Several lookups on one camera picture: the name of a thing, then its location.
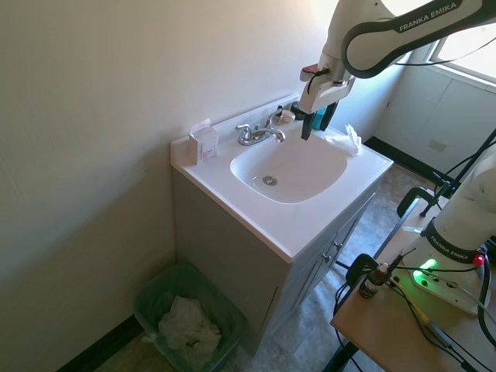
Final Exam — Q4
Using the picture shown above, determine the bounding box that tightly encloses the black metal clamp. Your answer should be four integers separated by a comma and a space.
395, 186, 441, 230
345, 253, 380, 291

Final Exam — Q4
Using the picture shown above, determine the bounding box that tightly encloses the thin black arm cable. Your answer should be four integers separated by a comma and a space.
394, 38, 496, 67

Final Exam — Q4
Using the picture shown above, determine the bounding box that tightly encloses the white framed window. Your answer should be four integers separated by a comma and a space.
428, 0, 496, 87

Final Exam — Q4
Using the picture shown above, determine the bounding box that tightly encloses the chrome two-handle faucet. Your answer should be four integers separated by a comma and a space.
235, 105, 287, 147

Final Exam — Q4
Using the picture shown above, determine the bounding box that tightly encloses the white tissue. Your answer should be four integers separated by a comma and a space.
324, 123, 363, 157

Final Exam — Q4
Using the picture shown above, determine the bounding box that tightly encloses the white sink countertop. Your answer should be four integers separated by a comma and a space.
170, 92, 395, 265

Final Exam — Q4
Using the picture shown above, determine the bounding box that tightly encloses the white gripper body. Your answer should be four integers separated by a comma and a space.
298, 72, 356, 115

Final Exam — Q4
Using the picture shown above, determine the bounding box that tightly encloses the grey vanity cabinet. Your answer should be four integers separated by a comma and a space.
172, 166, 379, 358

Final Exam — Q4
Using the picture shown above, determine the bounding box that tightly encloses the black power adapter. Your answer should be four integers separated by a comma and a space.
425, 320, 459, 350

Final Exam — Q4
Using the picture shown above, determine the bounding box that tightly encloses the dark dropper bottle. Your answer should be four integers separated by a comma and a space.
358, 262, 390, 300

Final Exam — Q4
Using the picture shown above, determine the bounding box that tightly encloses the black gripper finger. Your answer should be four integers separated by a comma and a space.
320, 100, 339, 133
301, 111, 317, 142

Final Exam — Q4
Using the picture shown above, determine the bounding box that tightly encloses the black baseboard strip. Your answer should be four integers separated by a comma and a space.
57, 312, 146, 372
363, 136, 455, 188

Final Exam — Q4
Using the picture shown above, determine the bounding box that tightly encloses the yellow tipped cable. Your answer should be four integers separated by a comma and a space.
387, 277, 432, 327

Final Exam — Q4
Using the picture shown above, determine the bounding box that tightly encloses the small white tissue box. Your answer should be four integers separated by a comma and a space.
188, 118, 219, 167

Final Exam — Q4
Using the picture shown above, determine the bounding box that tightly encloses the green plastic trash bin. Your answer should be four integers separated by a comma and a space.
133, 261, 247, 372

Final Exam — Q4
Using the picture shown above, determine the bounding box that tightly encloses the crumpled white paper waste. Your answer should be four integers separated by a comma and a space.
157, 294, 223, 352

